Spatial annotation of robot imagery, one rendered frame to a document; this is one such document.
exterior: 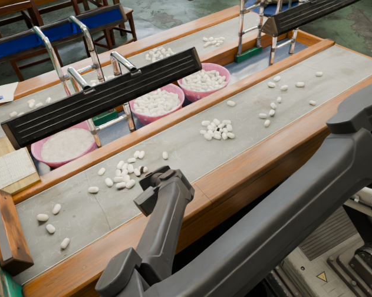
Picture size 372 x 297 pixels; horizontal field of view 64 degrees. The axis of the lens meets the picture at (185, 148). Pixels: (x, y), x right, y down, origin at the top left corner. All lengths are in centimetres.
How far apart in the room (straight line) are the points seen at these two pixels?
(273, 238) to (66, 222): 83
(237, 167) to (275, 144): 19
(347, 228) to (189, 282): 110
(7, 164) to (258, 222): 110
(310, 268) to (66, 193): 92
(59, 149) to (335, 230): 116
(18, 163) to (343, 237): 128
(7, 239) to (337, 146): 84
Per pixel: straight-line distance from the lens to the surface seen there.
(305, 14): 138
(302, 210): 34
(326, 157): 38
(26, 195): 119
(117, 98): 91
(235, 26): 212
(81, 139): 133
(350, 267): 123
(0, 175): 128
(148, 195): 77
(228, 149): 117
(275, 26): 126
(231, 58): 182
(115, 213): 103
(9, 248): 95
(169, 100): 142
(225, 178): 104
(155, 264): 43
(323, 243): 130
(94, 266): 93
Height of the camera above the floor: 157
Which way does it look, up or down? 45 degrees down
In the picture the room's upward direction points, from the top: 5 degrees counter-clockwise
